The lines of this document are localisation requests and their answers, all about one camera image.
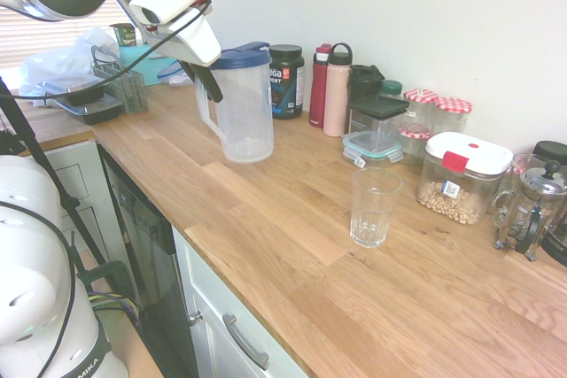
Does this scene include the black dishwasher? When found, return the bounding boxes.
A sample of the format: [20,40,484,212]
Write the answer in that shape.
[97,143,200,378]

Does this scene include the white cabinet door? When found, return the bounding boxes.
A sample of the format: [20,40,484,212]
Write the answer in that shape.
[171,227,311,378]

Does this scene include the zip bag with blue seal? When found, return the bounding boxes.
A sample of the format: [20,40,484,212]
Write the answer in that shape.
[157,63,197,87]

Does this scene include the glass container with teal lid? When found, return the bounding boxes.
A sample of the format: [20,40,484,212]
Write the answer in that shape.
[341,129,405,169]

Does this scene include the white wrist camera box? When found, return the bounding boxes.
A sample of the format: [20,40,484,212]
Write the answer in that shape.
[128,0,213,27]

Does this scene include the green yogurt cup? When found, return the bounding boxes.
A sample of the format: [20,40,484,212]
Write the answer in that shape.
[109,22,137,48]

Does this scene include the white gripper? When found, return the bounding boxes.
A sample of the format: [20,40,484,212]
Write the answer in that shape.
[141,8,224,104]

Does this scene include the clear drinking glass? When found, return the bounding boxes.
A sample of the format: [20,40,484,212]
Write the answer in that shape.
[349,166,404,250]

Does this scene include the black cable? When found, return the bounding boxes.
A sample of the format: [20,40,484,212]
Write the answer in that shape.
[0,0,213,103]

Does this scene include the clear pitcher with blue lid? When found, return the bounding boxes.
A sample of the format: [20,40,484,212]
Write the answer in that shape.
[194,41,275,165]

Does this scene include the black takeout container clear lid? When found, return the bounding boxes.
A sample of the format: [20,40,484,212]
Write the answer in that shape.
[35,75,110,107]
[50,93,125,126]

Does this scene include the silver cabinet bar handle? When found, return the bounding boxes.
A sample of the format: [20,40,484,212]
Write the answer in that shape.
[221,313,271,371]

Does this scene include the jar with black lid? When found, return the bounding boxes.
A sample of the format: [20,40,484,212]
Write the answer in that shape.
[531,140,567,163]

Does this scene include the grey cutlery basket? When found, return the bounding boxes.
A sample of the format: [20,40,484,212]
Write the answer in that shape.
[90,45,150,115]

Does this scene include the red water bottle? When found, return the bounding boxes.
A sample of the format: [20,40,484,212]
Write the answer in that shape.
[308,42,333,129]

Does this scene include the black appliance base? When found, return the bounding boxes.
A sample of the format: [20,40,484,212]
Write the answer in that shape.
[542,218,567,267]

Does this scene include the small jar red checkered lid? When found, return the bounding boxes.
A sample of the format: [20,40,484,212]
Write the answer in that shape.
[397,126,433,166]

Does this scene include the yellow purple wire bundle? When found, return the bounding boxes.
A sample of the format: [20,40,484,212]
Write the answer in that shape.
[88,291,145,335]

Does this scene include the dark green clamp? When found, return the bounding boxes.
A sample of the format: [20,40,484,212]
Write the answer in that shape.
[82,259,141,308]

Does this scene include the black protein powder tub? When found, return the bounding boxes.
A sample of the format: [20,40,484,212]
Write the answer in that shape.
[268,43,307,121]

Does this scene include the glass French press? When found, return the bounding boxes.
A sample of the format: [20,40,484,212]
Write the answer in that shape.
[493,159,567,263]

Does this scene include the black shaker bottle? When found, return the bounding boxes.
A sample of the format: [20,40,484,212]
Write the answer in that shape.
[348,64,385,104]

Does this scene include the black tripod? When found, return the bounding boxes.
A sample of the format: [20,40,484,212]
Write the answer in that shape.
[0,76,112,275]

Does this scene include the clear glass mug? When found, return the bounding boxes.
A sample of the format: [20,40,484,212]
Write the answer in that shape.
[490,152,545,228]

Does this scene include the white plastic bag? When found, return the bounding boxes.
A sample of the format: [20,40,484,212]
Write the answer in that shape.
[17,27,121,107]

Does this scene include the square canister with black lid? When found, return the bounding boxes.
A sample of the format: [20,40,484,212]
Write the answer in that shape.
[347,95,411,153]

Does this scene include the glass jar red checkered lid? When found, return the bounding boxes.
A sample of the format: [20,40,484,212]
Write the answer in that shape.
[401,88,439,131]
[432,96,474,136]

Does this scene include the white drawer cabinet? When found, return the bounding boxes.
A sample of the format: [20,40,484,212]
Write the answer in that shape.
[19,138,134,273]

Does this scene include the window blinds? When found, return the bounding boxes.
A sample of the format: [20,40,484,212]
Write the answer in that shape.
[0,0,172,70]

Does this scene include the jar with green lid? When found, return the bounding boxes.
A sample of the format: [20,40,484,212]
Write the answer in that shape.
[379,80,404,103]

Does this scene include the teal bread box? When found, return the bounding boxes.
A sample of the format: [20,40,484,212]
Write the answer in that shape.
[117,41,183,88]

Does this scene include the pink bottle with black cap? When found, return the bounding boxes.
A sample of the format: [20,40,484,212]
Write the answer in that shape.
[322,42,354,138]

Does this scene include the cereal container white lid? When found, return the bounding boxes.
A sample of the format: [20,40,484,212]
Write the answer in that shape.
[416,132,515,228]

